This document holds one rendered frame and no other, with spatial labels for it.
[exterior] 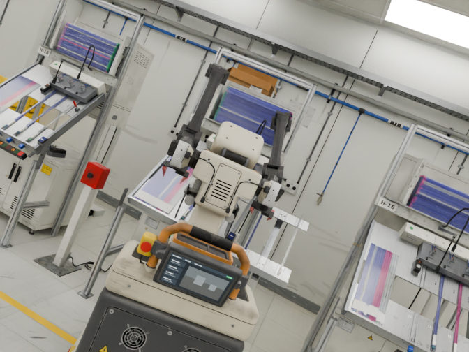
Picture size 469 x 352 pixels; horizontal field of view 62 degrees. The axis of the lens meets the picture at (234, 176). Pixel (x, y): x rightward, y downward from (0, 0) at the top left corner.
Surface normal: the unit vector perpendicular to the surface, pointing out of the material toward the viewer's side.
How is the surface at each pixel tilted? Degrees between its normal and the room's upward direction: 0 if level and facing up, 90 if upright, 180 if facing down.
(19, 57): 90
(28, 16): 90
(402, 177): 90
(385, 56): 90
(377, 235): 44
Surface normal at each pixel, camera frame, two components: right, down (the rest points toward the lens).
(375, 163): -0.23, -0.01
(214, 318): 0.08, 0.13
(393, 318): 0.13, -0.66
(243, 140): 0.33, -0.51
